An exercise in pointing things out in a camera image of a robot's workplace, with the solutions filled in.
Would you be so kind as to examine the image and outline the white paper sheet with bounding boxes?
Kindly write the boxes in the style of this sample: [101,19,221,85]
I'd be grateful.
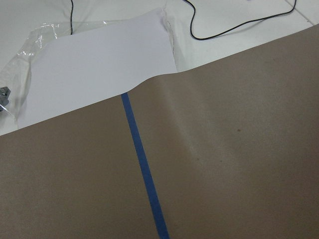
[17,8,176,128]

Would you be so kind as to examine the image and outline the brown table mat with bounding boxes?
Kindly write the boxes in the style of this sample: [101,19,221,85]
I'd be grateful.
[0,25,319,239]

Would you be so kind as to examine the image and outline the thin black cable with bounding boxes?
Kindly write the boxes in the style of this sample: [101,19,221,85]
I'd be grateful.
[183,0,298,40]

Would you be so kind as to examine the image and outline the clear plastic bag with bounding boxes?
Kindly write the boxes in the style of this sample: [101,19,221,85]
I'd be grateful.
[0,20,123,127]

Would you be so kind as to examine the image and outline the grey metal parts in bag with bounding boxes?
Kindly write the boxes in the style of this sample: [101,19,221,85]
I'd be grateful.
[0,87,11,112]

